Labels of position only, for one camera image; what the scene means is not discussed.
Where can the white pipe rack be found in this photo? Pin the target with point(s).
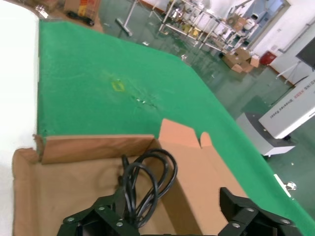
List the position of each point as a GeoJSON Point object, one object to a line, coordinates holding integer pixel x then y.
{"type": "Point", "coordinates": [197, 9]}

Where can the flat cardboard floor sheet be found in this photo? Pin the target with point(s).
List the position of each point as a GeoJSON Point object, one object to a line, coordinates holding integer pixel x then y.
{"type": "Point", "coordinates": [98, 24]}

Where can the green table cloth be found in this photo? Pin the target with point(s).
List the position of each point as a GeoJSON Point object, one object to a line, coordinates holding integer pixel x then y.
{"type": "Point", "coordinates": [98, 61]}

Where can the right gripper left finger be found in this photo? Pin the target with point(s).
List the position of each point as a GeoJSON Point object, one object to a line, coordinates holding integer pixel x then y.
{"type": "Point", "coordinates": [108, 216]}

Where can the cardboard box on rack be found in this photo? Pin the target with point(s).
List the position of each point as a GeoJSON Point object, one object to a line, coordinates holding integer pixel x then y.
{"type": "Point", "coordinates": [237, 23]}

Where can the metal cloth clamp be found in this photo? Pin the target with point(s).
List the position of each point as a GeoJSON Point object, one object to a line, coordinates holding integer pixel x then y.
{"type": "Point", "coordinates": [291, 185]}
{"type": "Point", "coordinates": [183, 57]}

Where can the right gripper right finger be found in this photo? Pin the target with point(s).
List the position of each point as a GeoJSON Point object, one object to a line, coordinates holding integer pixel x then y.
{"type": "Point", "coordinates": [241, 214]}

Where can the red floor cabinet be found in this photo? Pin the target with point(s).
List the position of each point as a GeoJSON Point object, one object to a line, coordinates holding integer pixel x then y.
{"type": "Point", "coordinates": [268, 57]}

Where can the cardboard box with oval slot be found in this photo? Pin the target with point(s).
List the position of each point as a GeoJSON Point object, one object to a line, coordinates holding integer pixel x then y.
{"type": "Point", "coordinates": [73, 186]}

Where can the flat cardboard box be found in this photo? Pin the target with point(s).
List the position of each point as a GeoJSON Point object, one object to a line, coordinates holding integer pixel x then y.
{"type": "Point", "coordinates": [230, 60]}

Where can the small white service robot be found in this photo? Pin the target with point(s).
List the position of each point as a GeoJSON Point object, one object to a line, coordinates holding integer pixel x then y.
{"type": "Point", "coordinates": [249, 23]}

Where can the floor squeegee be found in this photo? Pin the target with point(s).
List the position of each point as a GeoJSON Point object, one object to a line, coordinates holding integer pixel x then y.
{"type": "Point", "coordinates": [124, 28]}

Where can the printed cardboard carton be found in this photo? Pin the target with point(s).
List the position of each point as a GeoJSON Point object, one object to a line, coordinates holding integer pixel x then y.
{"type": "Point", "coordinates": [83, 7]}

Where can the open cardboard box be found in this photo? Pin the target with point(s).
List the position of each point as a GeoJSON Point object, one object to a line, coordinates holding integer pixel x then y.
{"type": "Point", "coordinates": [242, 52]}

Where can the display screen on stand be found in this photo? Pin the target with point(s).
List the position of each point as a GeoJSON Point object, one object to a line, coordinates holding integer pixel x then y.
{"type": "Point", "coordinates": [307, 52]}

